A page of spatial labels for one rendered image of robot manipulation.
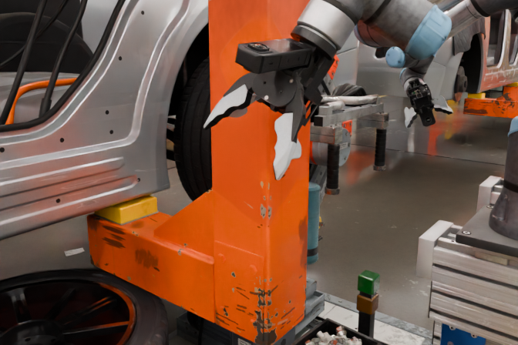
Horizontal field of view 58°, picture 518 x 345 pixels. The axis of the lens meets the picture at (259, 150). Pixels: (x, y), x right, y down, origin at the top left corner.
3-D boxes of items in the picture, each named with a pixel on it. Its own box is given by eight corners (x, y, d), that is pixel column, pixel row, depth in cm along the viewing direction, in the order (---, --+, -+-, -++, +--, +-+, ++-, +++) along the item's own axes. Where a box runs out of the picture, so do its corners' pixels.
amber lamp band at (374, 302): (362, 303, 111) (363, 288, 111) (378, 309, 109) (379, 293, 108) (355, 310, 108) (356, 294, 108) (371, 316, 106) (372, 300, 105)
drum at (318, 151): (299, 155, 172) (300, 118, 169) (351, 164, 159) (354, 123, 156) (277, 162, 161) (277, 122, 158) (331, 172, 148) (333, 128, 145)
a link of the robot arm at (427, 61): (426, 48, 164) (412, 75, 170) (444, 48, 171) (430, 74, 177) (410, 38, 169) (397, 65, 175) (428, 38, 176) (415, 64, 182)
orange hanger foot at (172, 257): (133, 246, 155) (127, 145, 148) (257, 296, 124) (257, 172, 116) (89, 264, 142) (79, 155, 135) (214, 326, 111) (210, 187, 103)
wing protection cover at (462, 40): (451, 55, 444) (455, -2, 433) (485, 55, 426) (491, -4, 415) (426, 55, 389) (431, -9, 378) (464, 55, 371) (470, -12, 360)
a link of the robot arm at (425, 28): (432, 21, 76) (378, -18, 74) (465, 17, 65) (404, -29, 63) (403, 62, 77) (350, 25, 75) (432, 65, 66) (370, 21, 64)
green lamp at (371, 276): (364, 284, 110) (364, 268, 110) (379, 289, 108) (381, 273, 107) (356, 290, 107) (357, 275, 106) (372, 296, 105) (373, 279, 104)
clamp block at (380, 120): (364, 124, 167) (365, 109, 166) (388, 126, 162) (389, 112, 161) (358, 125, 163) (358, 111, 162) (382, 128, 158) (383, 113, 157)
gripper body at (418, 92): (408, 98, 160) (402, 83, 170) (415, 118, 164) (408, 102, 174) (431, 89, 158) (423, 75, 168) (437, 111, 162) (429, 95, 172)
